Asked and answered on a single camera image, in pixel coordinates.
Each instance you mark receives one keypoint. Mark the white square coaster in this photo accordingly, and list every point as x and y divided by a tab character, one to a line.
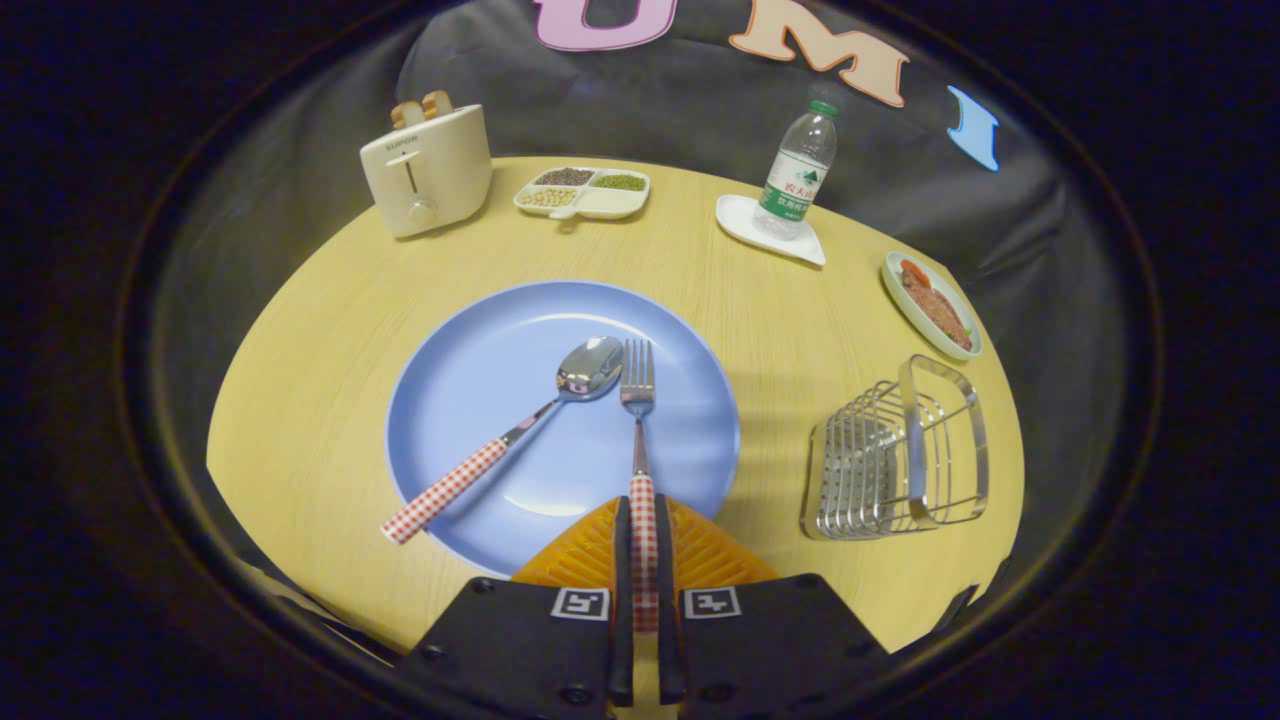
740	222

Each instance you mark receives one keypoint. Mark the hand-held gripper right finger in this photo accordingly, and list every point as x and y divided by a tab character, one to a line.
666	600

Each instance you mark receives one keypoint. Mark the oval dish with meat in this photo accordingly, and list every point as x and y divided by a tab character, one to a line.
932	305

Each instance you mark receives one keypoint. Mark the white divided tray of beans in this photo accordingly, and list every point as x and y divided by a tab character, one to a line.
583	192

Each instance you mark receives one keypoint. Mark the clear plastic water bottle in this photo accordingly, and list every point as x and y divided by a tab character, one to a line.
797	178

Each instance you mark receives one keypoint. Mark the toast slice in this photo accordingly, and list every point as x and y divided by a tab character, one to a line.
405	113
437	102

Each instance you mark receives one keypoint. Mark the blue round plate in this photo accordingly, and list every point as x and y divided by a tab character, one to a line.
480	400

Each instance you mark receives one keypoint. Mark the cream toaster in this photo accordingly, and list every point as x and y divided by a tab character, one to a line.
428	175

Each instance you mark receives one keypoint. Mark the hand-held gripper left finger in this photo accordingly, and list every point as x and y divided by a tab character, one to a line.
621	600

